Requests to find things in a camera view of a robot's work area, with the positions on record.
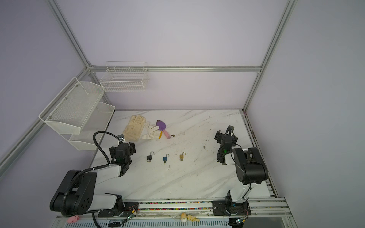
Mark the blue padlock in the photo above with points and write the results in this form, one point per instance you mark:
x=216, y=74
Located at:
x=165, y=158

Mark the white wire basket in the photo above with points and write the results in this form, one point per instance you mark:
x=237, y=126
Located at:
x=125, y=76

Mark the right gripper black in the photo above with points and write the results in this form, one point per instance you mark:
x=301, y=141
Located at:
x=218, y=137

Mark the white knit glove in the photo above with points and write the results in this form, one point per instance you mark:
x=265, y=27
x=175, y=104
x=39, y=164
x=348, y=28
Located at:
x=152, y=131

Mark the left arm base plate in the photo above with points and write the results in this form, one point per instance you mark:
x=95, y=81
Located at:
x=122, y=210

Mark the beige toy on rail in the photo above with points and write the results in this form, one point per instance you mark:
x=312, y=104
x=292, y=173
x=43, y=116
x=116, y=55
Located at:
x=186, y=217

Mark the pink toy figure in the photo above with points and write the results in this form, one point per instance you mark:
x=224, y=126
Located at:
x=73, y=219

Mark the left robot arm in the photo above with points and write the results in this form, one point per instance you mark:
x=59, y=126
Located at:
x=76, y=195

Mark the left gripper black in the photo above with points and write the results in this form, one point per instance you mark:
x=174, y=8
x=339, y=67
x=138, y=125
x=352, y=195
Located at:
x=132, y=148

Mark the purple pink trowel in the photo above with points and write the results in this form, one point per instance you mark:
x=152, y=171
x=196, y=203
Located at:
x=162, y=128

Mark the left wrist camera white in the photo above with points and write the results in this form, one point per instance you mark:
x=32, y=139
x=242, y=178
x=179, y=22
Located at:
x=121, y=138

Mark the lower white mesh shelf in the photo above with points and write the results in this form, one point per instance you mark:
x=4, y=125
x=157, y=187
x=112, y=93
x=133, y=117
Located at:
x=98, y=121

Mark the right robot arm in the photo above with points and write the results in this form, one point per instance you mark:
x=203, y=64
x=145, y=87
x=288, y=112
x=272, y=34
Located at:
x=250, y=168

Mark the brass padlock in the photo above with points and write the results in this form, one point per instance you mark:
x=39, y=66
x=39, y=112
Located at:
x=182, y=155

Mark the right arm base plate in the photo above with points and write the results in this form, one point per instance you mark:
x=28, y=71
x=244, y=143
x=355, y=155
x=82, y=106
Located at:
x=223, y=208

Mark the beige leather glove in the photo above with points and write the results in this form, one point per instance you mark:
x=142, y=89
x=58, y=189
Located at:
x=134, y=128

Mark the aluminium rail frame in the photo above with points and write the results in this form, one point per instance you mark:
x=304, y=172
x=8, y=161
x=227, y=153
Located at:
x=268, y=213

